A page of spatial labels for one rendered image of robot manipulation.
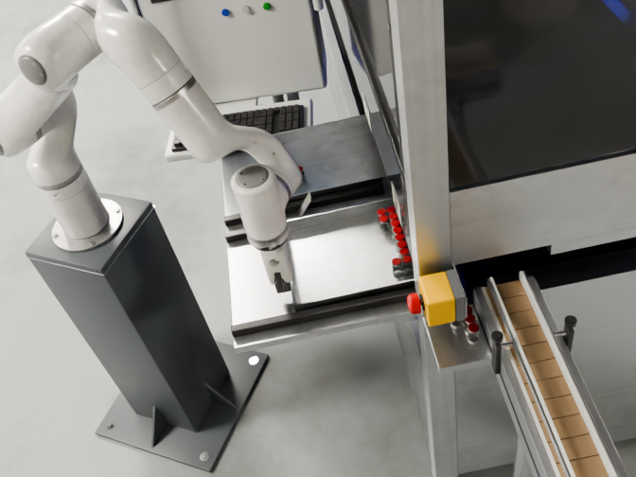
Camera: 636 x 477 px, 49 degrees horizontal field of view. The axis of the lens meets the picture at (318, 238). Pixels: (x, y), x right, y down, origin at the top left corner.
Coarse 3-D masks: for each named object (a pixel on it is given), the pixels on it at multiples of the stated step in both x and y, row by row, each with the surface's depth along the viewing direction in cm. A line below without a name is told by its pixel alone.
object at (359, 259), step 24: (312, 216) 166; (336, 216) 167; (360, 216) 168; (288, 240) 166; (312, 240) 164; (336, 240) 163; (360, 240) 162; (384, 240) 161; (312, 264) 159; (336, 264) 158; (360, 264) 157; (384, 264) 156; (312, 288) 155; (336, 288) 153; (360, 288) 152; (384, 288) 148
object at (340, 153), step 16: (304, 128) 189; (320, 128) 190; (336, 128) 190; (352, 128) 191; (368, 128) 190; (288, 144) 191; (304, 144) 190; (320, 144) 189; (336, 144) 187; (352, 144) 186; (368, 144) 185; (304, 160) 185; (320, 160) 184; (336, 160) 183; (352, 160) 182; (368, 160) 181; (320, 176) 180; (336, 176) 179; (352, 176) 178; (368, 176) 177; (384, 176) 171; (304, 192) 171; (320, 192) 172
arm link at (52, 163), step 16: (64, 112) 160; (48, 128) 158; (64, 128) 162; (48, 144) 164; (64, 144) 163; (32, 160) 164; (48, 160) 163; (64, 160) 164; (32, 176) 165; (48, 176) 164; (64, 176) 165
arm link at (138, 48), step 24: (96, 0) 125; (120, 0) 128; (96, 24) 118; (120, 24) 114; (144, 24) 115; (120, 48) 115; (144, 48) 115; (168, 48) 118; (144, 72) 116; (168, 72) 117; (144, 96) 121; (168, 96) 118
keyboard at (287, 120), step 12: (276, 108) 212; (288, 108) 211; (300, 108) 212; (228, 120) 212; (240, 120) 212; (252, 120) 210; (264, 120) 209; (276, 120) 210; (288, 120) 207; (300, 120) 208; (276, 132) 206; (180, 144) 209
